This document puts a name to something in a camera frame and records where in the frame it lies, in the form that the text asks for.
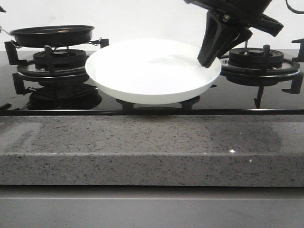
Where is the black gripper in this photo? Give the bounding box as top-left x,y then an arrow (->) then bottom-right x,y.
185,0 -> 284,67

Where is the white round plate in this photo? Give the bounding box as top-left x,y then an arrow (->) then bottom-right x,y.
85,39 -> 221,105

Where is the black frying pan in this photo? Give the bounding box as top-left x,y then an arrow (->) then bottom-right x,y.
0,25 -> 95,48

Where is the right black gas burner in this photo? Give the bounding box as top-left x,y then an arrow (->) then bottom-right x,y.
228,47 -> 284,69

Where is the black gas burner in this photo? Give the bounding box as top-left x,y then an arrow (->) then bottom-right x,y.
33,49 -> 87,70
228,47 -> 284,69

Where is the right black burner grate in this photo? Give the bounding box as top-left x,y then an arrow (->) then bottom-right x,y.
220,45 -> 300,86

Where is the black burner grate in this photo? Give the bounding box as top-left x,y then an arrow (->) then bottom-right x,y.
4,38 -> 110,79
220,45 -> 300,86

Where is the black glass gas cooktop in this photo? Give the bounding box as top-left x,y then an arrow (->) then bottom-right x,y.
0,51 -> 304,116

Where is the left black burner grate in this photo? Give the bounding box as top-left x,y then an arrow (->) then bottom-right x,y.
4,38 -> 110,79

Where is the left black gas burner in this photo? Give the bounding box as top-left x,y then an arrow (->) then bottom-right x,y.
33,49 -> 87,70

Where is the grey cabinet front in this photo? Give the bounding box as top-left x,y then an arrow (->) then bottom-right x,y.
0,186 -> 304,228

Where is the black cable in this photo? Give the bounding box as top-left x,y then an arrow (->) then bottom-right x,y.
285,0 -> 304,14

